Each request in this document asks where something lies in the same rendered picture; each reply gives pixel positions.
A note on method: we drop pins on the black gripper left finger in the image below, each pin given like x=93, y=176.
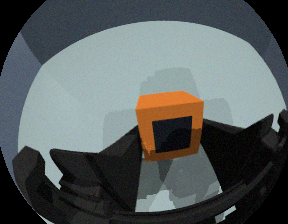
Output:
x=117, y=167

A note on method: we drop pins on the orange block with black square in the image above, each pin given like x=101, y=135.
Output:
x=170, y=125

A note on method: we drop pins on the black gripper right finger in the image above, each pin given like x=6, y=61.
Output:
x=228, y=148

